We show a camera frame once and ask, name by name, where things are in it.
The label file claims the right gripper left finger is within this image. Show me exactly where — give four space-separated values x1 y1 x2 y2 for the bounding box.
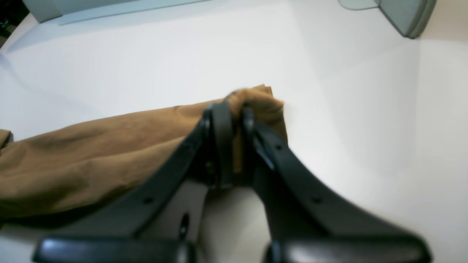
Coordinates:
33 101 233 263

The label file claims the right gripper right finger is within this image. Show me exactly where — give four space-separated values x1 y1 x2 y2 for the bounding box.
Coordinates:
242 108 432 263

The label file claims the grey plastic tray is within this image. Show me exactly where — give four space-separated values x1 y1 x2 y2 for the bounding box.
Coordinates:
338 0 437 39

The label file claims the brown t-shirt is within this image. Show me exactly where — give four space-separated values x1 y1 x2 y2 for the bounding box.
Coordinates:
0 85 288 220

